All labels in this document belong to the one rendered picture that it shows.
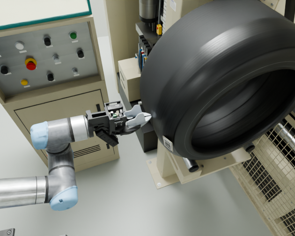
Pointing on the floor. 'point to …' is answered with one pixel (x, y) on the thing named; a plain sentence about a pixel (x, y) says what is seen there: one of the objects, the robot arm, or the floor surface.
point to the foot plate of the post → (159, 182)
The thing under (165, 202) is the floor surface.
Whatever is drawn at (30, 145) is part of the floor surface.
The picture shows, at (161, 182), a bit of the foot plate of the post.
